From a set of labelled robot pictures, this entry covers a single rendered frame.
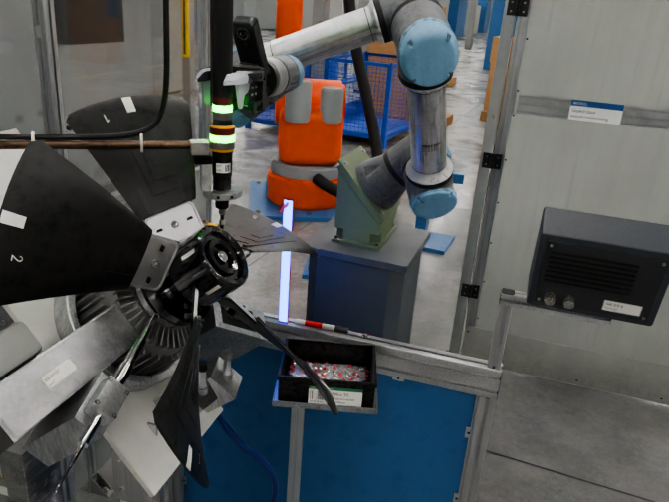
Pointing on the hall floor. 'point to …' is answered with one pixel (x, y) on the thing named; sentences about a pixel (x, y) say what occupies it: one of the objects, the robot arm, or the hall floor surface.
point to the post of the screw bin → (295, 454)
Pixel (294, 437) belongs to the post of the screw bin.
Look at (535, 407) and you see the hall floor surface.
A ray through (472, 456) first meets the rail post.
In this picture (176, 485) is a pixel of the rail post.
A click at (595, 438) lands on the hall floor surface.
